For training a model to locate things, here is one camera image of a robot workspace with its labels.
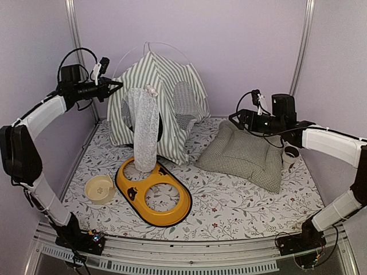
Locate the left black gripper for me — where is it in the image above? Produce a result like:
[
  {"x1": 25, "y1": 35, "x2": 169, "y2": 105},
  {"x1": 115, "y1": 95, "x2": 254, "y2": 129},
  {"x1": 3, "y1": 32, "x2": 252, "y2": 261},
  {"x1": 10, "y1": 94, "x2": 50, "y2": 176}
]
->
[{"x1": 75, "y1": 76, "x2": 123, "y2": 101}]

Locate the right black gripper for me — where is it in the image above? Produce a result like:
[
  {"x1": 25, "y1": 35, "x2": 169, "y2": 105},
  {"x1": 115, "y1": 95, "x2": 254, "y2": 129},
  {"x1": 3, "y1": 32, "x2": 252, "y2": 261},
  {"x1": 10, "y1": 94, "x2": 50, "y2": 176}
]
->
[{"x1": 229, "y1": 108, "x2": 285, "y2": 135}]

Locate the green checked cushion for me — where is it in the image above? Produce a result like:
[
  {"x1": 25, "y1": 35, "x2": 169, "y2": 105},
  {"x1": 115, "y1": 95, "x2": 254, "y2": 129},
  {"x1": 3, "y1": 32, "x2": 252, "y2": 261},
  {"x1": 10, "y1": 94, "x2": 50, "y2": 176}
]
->
[{"x1": 196, "y1": 120, "x2": 283, "y2": 194}]

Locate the green striped pet tent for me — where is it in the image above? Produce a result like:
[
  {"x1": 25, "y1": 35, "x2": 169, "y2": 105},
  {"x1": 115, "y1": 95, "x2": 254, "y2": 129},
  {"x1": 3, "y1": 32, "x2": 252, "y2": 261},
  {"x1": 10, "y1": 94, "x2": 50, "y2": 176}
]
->
[{"x1": 107, "y1": 52, "x2": 210, "y2": 172}]

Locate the yellow double bowl holder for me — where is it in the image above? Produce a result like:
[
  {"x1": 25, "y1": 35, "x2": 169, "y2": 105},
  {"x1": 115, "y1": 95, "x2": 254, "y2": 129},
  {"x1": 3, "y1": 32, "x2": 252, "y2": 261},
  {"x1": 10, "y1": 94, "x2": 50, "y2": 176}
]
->
[{"x1": 115, "y1": 158, "x2": 193, "y2": 227}]

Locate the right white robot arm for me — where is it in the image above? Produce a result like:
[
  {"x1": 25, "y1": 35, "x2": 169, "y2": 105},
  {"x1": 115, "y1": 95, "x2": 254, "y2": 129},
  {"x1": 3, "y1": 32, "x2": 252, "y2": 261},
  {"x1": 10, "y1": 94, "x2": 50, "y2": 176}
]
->
[{"x1": 229, "y1": 90, "x2": 366, "y2": 250}]

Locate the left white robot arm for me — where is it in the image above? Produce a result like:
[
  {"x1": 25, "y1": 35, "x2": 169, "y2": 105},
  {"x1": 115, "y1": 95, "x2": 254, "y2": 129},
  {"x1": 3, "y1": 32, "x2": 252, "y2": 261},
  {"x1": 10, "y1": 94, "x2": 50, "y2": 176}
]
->
[{"x1": 1, "y1": 62, "x2": 123, "y2": 227}]

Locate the cream pet bowl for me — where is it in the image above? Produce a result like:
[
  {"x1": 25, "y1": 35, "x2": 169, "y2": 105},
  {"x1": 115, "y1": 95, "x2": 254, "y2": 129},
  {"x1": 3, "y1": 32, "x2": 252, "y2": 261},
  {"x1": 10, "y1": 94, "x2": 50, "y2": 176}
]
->
[{"x1": 84, "y1": 175, "x2": 116, "y2": 205}]

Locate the white and brown cup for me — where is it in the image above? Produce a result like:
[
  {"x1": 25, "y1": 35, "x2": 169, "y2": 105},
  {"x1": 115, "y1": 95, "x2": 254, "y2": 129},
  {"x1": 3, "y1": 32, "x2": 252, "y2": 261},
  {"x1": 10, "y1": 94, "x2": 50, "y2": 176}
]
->
[{"x1": 282, "y1": 146, "x2": 300, "y2": 170}]

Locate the floral patterned table mat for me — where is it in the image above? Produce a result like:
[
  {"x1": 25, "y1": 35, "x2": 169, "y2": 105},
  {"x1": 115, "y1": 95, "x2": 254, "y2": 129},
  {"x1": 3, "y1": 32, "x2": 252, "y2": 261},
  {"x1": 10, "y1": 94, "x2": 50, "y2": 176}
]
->
[{"x1": 63, "y1": 118, "x2": 323, "y2": 241}]

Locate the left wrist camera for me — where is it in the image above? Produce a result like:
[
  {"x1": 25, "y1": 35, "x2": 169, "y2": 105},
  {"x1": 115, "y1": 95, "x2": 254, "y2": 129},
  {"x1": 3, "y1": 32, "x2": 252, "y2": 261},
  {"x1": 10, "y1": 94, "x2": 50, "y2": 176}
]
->
[{"x1": 91, "y1": 57, "x2": 110, "y2": 85}]

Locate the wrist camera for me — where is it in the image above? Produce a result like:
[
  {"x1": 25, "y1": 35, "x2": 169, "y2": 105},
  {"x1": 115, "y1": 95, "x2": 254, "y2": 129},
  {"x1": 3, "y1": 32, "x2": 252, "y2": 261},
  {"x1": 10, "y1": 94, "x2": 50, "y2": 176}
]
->
[
  {"x1": 91, "y1": 57, "x2": 110, "y2": 85},
  {"x1": 251, "y1": 89, "x2": 266, "y2": 116}
]

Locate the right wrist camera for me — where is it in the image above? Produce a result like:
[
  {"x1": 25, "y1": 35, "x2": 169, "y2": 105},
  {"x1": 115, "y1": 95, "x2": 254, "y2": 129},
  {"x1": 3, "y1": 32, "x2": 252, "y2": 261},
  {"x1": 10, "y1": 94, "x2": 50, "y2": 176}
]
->
[{"x1": 251, "y1": 89, "x2": 266, "y2": 116}]

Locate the left aluminium frame post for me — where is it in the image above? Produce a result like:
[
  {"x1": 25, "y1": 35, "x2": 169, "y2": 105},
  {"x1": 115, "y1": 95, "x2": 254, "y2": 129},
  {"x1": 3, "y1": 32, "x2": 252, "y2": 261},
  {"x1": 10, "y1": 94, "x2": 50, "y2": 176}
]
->
[{"x1": 65, "y1": 0, "x2": 100, "y2": 123}]

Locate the aluminium frame post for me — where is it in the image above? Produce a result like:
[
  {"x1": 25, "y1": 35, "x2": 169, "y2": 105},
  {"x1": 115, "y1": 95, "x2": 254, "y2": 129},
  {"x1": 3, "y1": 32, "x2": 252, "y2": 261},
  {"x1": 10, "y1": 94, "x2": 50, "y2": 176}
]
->
[
  {"x1": 65, "y1": 0, "x2": 100, "y2": 123},
  {"x1": 289, "y1": 0, "x2": 315, "y2": 96}
]

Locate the right aluminium frame post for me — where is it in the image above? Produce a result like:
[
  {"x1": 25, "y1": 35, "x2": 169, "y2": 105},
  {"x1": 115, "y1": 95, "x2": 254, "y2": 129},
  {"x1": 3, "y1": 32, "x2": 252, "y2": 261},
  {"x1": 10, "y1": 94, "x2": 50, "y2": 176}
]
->
[{"x1": 289, "y1": 0, "x2": 315, "y2": 96}]

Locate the front aluminium rail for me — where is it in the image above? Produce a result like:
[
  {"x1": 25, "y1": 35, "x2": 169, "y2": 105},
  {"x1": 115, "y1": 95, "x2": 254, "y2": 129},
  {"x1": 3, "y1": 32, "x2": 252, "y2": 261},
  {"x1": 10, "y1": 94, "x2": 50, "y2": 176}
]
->
[{"x1": 25, "y1": 222, "x2": 360, "y2": 274}]

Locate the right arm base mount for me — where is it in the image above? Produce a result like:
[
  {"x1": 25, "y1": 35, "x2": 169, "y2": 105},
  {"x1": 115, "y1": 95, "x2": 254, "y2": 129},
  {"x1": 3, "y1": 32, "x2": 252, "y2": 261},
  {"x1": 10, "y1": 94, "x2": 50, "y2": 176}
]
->
[{"x1": 275, "y1": 218, "x2": 326, "y2": 269}]

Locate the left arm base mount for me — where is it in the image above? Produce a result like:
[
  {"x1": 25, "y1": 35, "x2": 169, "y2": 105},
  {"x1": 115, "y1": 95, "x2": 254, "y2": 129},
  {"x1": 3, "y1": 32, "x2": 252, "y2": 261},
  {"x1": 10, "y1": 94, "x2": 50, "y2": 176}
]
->
[{"x1": 50, "y1": 213, "x2": 106, "y2": 256}]

